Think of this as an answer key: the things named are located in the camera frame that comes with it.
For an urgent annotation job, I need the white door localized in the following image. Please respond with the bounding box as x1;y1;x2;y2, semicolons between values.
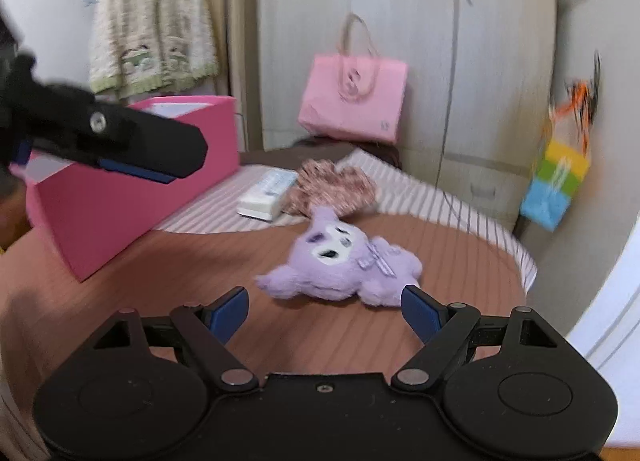
567;222;639;448

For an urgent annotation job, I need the pink storage box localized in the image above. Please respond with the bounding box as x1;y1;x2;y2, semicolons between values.
12;95;240;281

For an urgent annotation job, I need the colourful paper gift bag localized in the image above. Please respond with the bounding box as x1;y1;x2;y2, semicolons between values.
520;81;598;231

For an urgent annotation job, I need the cream knitted cardigan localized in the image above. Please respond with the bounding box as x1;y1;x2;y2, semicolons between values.
88;0;219;98

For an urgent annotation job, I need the floral pink scrunchie cloth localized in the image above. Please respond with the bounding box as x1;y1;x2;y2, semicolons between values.
282;160;378;218

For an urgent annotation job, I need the striped table cloth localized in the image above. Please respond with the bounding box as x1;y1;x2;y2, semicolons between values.
156;149;537;291

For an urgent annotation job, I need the pink paper shopping bag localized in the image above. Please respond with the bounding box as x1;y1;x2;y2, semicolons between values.
297;13;409;145

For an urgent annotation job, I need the white tissue packet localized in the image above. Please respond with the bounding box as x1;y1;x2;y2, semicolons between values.
236;169;297;223

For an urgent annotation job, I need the purple plush toy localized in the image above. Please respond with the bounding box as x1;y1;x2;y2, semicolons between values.
255;207;423;307

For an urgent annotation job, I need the grey wardrobe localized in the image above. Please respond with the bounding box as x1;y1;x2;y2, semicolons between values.
232;0;556;226

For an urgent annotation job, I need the dark suitcase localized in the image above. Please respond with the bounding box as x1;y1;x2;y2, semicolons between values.
292;136;402;170

